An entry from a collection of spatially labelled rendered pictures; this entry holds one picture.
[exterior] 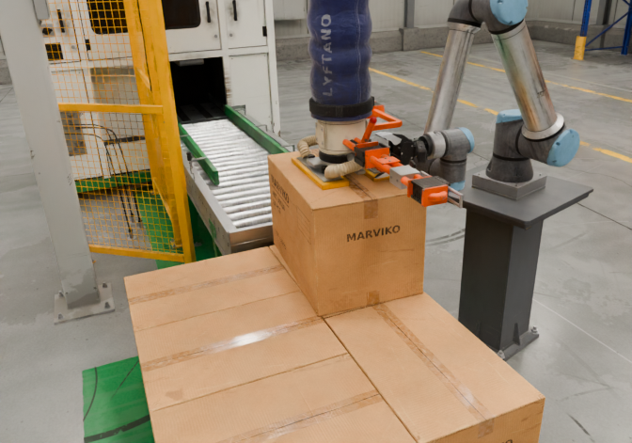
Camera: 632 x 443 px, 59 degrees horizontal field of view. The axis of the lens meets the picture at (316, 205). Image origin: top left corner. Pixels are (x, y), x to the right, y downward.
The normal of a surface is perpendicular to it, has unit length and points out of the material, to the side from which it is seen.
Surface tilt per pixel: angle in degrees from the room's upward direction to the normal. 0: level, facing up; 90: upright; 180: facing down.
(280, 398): 0
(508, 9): 84
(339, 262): 90
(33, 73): 90
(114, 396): 0
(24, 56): 90
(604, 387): 0
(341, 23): 79
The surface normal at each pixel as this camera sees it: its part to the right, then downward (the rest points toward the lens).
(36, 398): -0.04, -0.92
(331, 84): -0.26, 0.12
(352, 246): 0.32, 0.36
